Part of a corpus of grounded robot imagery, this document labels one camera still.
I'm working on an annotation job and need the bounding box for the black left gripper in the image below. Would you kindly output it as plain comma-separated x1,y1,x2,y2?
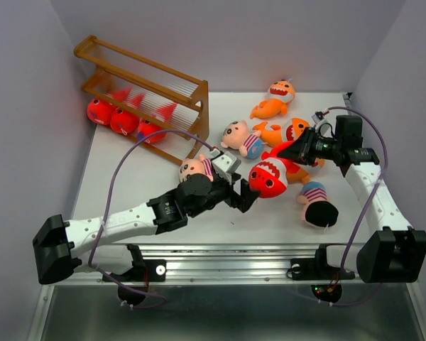
187,172,261,218

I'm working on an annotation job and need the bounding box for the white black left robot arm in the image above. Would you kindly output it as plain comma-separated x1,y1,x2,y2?
32,174,260,285

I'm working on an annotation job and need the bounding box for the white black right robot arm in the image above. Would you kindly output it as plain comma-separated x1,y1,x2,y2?
277,109,426,283

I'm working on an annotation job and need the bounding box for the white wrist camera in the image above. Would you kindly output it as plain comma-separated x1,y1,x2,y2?
312,109,329,131
209,148,241,183

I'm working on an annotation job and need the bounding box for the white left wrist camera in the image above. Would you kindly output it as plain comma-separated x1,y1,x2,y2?
209,148,241,183

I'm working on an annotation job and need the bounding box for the brown wooden toy shelf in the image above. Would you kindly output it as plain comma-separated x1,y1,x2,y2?
74,36,209,163

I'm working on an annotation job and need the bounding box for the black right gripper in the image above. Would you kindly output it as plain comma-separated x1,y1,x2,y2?
276,126,342,166

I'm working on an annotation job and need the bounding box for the boy doll table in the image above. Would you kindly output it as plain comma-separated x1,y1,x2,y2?
221,120,264,159

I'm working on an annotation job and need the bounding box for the boy doll black hair front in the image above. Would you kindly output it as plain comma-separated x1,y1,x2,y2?
297,181,339,229

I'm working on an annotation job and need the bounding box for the aluminium mounting rail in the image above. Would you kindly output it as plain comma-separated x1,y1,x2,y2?
67,243,418,287

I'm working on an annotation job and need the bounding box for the red shark plush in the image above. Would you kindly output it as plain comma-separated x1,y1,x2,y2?
87,87,132,126
248,142,299,198
136,102,177,144
110,92,146,135

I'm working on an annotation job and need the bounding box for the orange shark plush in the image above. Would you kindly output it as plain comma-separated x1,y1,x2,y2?
253,117,310,147
286,158,325,185
250,80,295,119

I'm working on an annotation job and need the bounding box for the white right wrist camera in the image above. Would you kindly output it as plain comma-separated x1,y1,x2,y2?
312,109,329,131

